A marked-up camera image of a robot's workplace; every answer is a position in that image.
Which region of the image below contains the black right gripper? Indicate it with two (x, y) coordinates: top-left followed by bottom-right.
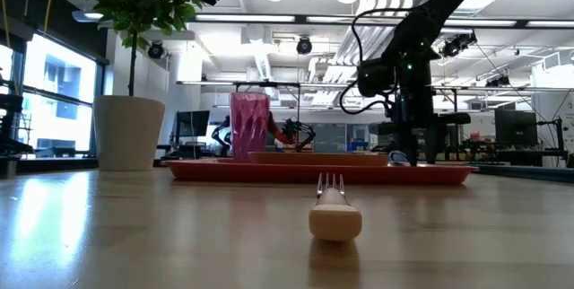
(370, 57), (473, 167)

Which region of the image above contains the orange plate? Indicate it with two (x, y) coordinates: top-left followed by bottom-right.
(247, 151), (390, 168)

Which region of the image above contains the pink translucent cup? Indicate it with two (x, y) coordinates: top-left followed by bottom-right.
(229, 91), (272, 162)

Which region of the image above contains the red plastic tray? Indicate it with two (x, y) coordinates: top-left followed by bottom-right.
(164, 158), (479, 187)

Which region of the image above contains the black computer monitor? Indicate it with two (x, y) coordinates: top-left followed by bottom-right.
(173, 109), (212, 138)
(494, 109), (539, 147)

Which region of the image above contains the white plant pot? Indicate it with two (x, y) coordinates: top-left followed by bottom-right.
(92, 94), (168, 173)

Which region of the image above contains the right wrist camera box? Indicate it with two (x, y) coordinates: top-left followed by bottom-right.
(356, 58), (398, 99)

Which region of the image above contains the fork with orange handle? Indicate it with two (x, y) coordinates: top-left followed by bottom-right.
(308, 171), (364, 243)

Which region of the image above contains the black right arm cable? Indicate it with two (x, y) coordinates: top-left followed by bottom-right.
(337, 6), (414, 116)

